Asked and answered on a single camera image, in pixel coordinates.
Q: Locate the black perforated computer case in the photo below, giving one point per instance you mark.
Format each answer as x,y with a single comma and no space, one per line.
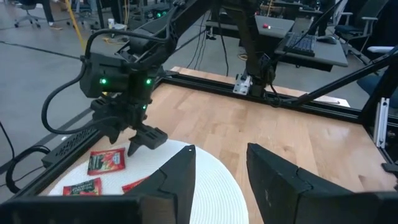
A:
71,146

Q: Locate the black computer mouse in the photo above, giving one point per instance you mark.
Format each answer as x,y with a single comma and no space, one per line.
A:
327,39

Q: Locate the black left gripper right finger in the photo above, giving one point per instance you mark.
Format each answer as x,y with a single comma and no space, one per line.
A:
273,186

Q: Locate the white round plate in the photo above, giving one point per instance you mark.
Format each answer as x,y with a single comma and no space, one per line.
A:
211,186

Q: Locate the black keyboard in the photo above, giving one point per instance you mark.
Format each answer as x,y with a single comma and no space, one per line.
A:
300,45

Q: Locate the silver aluminium bracket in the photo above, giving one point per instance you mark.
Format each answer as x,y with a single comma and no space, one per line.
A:
382,124

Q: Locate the black office chair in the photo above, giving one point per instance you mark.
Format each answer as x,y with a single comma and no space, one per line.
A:
345,29

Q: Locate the computer with green lights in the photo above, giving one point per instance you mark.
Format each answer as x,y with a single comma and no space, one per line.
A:
161,14

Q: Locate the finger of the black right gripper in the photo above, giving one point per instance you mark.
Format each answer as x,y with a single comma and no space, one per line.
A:
133,147
154,137

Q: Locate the grey desk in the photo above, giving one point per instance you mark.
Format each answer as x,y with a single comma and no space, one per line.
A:
329,54

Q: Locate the white paper cup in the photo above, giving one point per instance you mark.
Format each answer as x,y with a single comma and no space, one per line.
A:
111,24

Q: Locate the red strawberry tea packet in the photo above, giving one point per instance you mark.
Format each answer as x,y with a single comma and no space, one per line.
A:
105,161
82,186
135,185

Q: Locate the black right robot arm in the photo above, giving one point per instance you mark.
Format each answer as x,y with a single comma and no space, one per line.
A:
118,76

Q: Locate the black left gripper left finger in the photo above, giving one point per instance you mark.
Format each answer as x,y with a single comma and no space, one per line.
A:
174,183

